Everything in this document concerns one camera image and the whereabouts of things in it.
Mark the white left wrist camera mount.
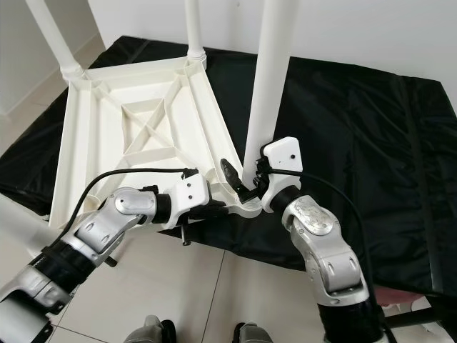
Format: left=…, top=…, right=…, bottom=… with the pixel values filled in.
left=168, top=171, right=212, bottom=229

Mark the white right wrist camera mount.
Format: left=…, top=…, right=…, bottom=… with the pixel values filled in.
left=259, top=137, right=303, bottom=212

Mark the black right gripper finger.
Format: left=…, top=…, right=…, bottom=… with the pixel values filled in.
left=220, top=159, right=248, bottom=193

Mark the pink plastic item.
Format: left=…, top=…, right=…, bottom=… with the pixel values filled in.
left=378, top=286, right=430, bottom=309

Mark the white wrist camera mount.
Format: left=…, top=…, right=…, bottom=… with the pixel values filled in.
left=259, top=137, right=303, bottom=212
left=168, top=171, right=212, bottom=229

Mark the grey robot right foot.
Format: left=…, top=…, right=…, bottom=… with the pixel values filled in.
left=232, top=323, right=276, bottom=343

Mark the black table cloth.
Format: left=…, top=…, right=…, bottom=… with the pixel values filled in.
left=0, top=36, right=457, bottom=297

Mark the grey robot foot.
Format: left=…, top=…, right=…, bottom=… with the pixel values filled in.
left=232, top=323, right=276, bottom=343
left=123, top=315, right=176, bottom=343

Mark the white plastic children table top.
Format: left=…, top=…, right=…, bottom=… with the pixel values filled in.
left=46, top=57, right=262, bottom=231

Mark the grey robot left foot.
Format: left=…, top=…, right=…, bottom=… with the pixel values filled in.
left=123, top=315, right=176, bottom=343

